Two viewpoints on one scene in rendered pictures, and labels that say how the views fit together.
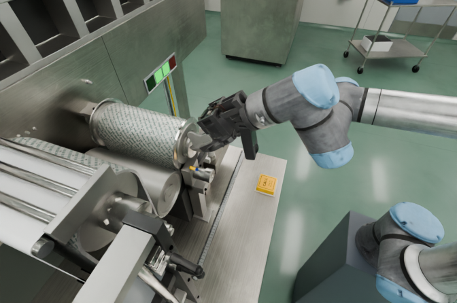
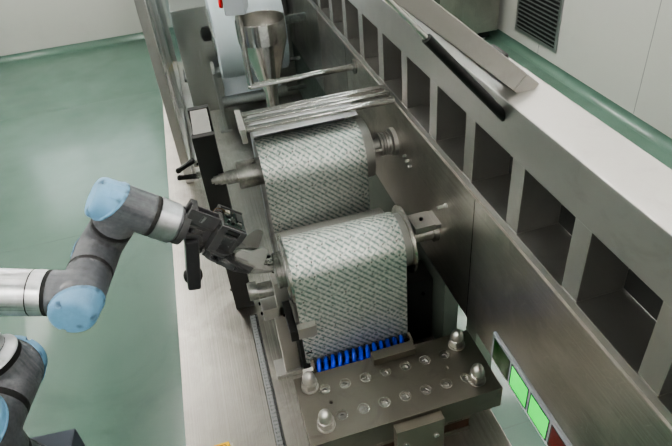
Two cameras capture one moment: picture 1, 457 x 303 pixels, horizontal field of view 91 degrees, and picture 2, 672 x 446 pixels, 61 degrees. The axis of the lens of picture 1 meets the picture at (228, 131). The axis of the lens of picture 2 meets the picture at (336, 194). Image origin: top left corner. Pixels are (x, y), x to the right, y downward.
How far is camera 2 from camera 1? 1.28 m
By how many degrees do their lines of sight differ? 94
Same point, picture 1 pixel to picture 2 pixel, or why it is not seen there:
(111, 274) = (199, 123)
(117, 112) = (374, 219)
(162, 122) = (309, 236)
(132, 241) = (200, 130)
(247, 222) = (223, 394)
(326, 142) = not seen: hidden behind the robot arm
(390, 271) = (31, 355)
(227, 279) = (218, 334)
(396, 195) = not seen: outside the picture
